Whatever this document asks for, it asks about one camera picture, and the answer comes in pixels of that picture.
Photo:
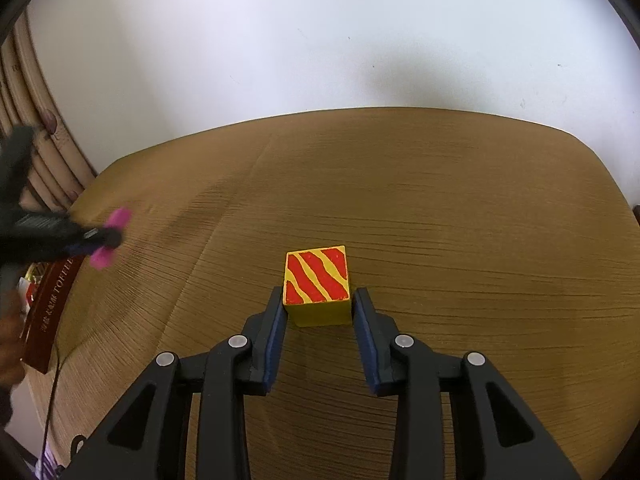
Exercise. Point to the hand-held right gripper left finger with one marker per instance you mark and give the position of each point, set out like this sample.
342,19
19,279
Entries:
274,350

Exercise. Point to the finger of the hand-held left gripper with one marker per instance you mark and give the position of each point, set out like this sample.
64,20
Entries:
92,241

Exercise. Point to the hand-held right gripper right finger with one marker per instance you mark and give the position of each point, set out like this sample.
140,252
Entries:
367,350

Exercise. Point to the pink block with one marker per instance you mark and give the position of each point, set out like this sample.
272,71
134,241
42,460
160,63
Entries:
120,217

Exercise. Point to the red tin tray gold inside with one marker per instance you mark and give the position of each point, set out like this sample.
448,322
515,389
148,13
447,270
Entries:
50,310

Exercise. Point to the yellow red striped block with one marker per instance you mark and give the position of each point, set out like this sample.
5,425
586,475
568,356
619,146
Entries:
315,275

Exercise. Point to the person's left hand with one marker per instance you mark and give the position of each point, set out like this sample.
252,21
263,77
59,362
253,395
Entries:
7,345

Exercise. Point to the purple cloth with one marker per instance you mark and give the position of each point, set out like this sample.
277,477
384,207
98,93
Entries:
49,466

